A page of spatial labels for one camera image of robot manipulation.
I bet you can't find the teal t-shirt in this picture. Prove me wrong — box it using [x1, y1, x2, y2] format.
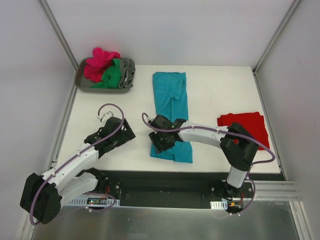
[150, 72, 193, 163]

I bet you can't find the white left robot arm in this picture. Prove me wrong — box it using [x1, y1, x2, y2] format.
[20, 116, 135, 226]

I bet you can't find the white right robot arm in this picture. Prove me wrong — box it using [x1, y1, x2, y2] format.
[147, 114, 259, 200]

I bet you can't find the green t-shirt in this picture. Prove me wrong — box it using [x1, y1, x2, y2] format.
[90, 58, 121, 89]

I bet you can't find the grey t-shirt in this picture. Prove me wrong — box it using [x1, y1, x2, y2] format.
[118, 58, 136, 89]

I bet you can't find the grey plastic bin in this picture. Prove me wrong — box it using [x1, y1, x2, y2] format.
[74, 57, 133, 94]

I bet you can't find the pink t-shirt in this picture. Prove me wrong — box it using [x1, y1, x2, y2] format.
[83, 47, 121, 83]

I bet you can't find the folded red t-shirt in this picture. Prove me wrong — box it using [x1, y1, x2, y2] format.
[217, 111, 270, 148]

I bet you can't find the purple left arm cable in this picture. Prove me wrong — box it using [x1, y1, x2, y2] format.
[28, 102, 125, 227]

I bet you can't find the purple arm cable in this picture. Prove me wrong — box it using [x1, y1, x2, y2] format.
[28, 102, 125, 227]
[141, 112, 276, 221]

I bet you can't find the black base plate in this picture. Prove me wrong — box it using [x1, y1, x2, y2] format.
[47, 167, 286, 208]

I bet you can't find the left slotted cable duct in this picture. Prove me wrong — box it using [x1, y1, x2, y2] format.
[66, 196, 120, 208]

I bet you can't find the slotted cable duct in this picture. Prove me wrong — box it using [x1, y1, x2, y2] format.
[210, 200, 228, 210]
[66, 196, 120, 208]

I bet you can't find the right slotted cable duct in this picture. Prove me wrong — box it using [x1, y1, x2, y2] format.
[210, 200, 228, 210]

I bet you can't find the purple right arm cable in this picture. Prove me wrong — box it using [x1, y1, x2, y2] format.
[141, 112, 276, 221]

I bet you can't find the left aluminium frame post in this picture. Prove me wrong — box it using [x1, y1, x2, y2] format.
[37, 0, 80, 71]

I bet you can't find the aluminium frame post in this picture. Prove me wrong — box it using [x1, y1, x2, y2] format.
[252, 0, 303, 76]
[37, 0, 80, 71]

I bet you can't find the right aluminium frame post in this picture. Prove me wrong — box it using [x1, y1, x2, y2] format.
[252, 0, 303, 76]

